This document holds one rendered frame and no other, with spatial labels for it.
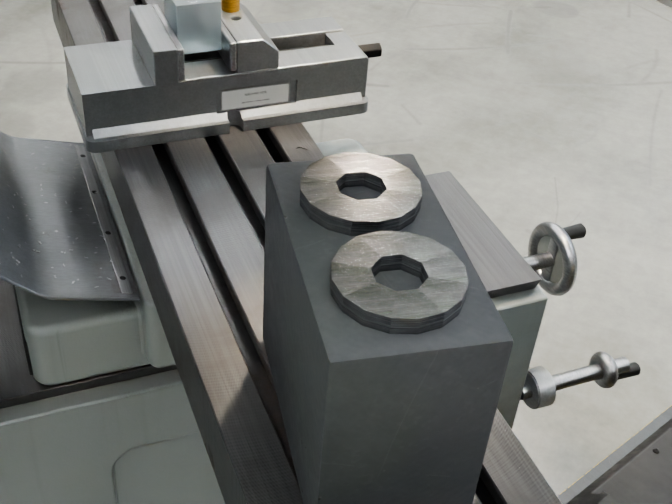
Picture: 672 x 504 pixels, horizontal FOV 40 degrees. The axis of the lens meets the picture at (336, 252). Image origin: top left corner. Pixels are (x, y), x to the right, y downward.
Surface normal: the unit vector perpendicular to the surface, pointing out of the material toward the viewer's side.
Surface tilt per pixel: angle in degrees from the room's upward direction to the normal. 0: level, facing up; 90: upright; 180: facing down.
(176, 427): 90
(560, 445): 0
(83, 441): 90
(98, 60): 0
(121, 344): 90
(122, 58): 0
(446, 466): 90
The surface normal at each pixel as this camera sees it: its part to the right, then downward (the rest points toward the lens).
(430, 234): 0.07, -0.78
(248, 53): 0.37, 0.59
